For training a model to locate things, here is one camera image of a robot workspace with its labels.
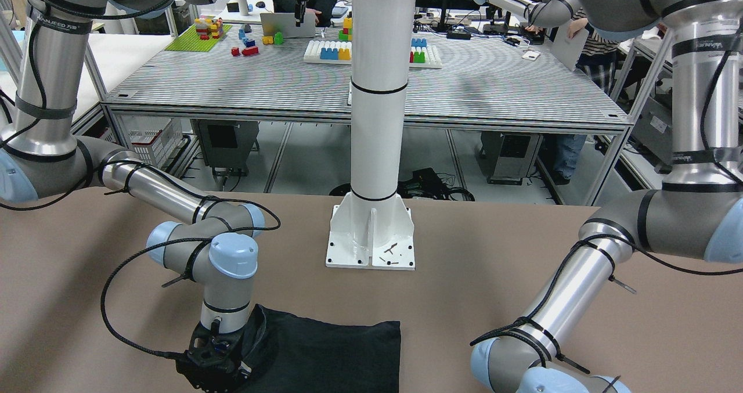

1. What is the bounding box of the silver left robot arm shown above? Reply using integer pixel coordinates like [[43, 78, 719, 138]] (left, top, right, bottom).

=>
[[471, 0, 741, 392]]

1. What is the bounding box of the white plastic basket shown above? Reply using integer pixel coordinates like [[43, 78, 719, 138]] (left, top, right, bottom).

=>
[[125, 116, 182, 167]]

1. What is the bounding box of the green lego baseplate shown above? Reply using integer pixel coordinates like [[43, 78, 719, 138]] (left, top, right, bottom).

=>
[[164, 24, 233, 52]]

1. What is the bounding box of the striped work table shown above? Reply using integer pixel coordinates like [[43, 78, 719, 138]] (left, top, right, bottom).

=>
[[102, 21, 634, 208]]

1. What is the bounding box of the silver laptop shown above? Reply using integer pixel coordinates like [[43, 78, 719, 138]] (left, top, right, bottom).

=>
[[260, 12, 316, 38]]

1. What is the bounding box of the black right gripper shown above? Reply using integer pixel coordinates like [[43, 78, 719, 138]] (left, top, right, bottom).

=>
[[176, 318, 250, 392]]

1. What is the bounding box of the white block tray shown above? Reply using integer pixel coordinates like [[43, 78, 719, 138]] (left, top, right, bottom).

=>
[[304, 38, 442, 69]]

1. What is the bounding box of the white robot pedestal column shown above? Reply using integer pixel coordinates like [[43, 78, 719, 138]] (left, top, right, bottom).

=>
[[324, 0, 416, 271]]

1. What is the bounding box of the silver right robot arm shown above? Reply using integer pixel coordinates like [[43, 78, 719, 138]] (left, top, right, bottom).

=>
[[2, 0, 266, 392]]

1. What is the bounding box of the black t-shirt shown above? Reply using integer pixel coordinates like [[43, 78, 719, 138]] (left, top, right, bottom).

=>
[[239, 305, 401, 392]]

